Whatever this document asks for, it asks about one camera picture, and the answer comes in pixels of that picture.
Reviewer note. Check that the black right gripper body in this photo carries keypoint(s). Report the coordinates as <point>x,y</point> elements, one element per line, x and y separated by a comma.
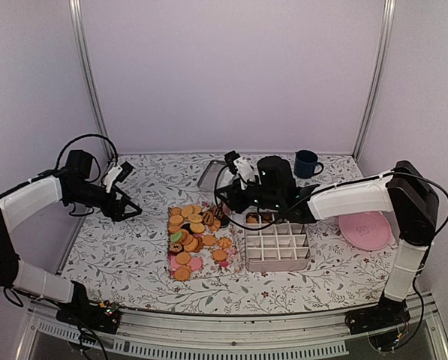
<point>263,199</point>

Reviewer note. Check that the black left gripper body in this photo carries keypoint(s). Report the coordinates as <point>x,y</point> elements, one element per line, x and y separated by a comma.
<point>106,207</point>

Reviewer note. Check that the silver white tongs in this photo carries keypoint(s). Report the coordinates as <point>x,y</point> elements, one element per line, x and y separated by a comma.
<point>215,217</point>

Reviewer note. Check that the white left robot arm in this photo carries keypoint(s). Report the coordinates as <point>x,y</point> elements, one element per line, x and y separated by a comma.
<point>22,203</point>

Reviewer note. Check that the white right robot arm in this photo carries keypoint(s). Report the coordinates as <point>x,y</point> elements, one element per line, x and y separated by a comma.
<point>359,205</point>

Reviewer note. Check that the silver tin lid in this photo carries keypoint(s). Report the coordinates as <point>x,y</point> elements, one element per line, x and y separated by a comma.
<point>206,181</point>

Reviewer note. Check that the pink divided cookie tin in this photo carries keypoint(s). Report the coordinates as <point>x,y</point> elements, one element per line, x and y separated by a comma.
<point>275,246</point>

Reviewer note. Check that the dark blue mug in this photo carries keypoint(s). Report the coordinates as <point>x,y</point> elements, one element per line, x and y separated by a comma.
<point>307,165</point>

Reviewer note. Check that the floral rectangular tray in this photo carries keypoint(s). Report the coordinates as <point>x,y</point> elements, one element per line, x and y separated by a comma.
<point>210,254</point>

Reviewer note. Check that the green sandwich cookie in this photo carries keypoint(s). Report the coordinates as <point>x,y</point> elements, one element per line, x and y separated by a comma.
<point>176,237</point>

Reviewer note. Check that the pink sandwich cookie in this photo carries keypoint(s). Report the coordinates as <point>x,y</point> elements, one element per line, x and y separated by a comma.
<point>175,264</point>

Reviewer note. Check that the pink plate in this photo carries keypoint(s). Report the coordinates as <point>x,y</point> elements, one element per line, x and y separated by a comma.
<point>368,231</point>

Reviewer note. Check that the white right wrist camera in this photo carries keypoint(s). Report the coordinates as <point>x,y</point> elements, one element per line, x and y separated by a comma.
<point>238,168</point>

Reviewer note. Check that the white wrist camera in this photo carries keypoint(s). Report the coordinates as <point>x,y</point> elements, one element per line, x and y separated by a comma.
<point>238,168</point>
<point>117,174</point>

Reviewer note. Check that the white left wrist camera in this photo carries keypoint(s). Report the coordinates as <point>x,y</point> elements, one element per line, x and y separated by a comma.
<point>117,174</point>

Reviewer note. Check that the front aluminium rail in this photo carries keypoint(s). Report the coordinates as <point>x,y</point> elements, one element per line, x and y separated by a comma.
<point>157,335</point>

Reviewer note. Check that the left aluminium frame post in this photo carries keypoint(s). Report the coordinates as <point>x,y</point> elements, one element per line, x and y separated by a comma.
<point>85,63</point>

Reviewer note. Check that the aluminium frame post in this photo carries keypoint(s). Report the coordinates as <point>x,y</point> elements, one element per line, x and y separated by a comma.
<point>85,63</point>
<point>376,76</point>

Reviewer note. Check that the right aluminium frame post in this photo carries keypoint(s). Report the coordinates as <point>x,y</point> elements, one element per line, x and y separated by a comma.
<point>376,76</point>

